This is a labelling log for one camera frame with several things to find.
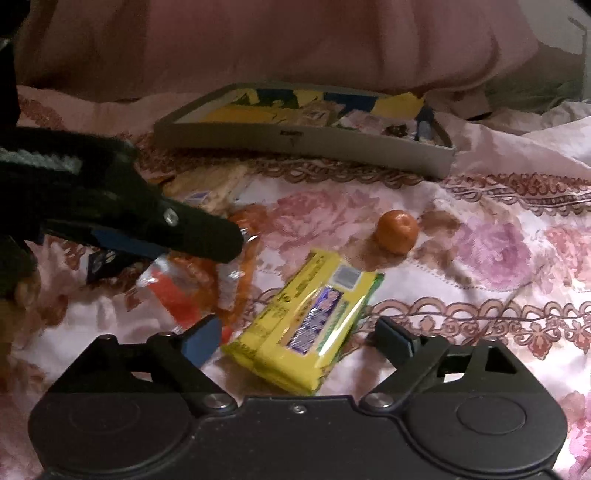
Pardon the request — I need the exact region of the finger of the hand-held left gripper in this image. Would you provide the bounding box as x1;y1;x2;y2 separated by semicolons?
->
139;182;244;265
44;220;168;260

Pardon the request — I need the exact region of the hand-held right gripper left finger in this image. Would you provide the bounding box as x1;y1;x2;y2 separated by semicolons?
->
48;315;238;415

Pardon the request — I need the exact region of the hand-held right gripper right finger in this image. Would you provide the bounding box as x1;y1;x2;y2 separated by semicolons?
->
360;316;544;414

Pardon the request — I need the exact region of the dark blue snack packet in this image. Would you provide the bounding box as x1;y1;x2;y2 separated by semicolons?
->
85;249;134;284

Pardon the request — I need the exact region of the orange snack clear packet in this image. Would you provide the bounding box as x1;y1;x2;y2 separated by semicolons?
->
136;205;262;344

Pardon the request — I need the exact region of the cracker bar clear packet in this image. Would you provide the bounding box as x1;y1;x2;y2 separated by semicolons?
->
161;164;252;215

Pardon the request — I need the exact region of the yellow snack packet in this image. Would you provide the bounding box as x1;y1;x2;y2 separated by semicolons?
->
221;248;385;397

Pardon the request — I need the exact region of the tangerine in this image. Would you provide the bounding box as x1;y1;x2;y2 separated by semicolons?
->
374;210;420;256

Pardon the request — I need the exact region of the shallow grey cardboard box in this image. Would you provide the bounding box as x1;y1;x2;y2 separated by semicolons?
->
153;83;457;180

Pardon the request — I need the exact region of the clear white green packet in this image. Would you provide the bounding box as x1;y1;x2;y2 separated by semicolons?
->
342;111;393;136

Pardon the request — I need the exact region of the floral blanket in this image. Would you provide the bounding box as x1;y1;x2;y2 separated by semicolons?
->
0;85;591;480

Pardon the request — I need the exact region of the large pink pillow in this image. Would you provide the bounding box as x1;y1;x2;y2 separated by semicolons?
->
18;0;541;104

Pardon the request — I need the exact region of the green cloth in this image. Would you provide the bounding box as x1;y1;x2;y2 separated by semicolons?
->
485;41;587;112

